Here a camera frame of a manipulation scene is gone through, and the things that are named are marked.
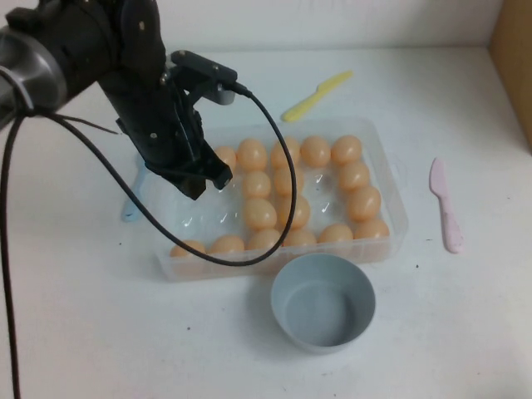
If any yellow plastic knife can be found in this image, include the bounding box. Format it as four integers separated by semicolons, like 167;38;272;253
281;70;355;123

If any brown cardboard box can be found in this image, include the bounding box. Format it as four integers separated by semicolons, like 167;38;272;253
488;0;532;157

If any grey-blue round bowl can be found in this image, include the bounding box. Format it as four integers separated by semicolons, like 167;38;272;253
270;254;377;355

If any clear plastic egg box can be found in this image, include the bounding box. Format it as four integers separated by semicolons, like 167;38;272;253
136;117;410;283

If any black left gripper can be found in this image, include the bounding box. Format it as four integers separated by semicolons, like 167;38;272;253
101;70;233;202

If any pink plastic knife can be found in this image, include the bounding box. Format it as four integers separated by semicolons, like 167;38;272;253
429;156;466;254

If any blue plastic knife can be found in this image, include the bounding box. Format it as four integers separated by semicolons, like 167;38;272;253
120;164;146;224

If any orange plastic egg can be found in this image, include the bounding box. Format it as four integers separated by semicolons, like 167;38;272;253
299;135;333;167
346;185;382;222
353;219;391;241
269;135;302;170
337;160;372;191
169;239;208;259
330;135;363;166
282;228;318;247
241;170;273;200
276;194;312;229
209;234;245;255
318;223;354;244
235;138;268;171
273;165;305;196
214;145;238;172
247;227;283;251
243;197;278;232

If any thin black wire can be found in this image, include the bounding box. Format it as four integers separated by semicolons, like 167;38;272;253
53;114;122;136

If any black camera cable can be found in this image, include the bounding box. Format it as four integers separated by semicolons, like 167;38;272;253
0;66;301;399

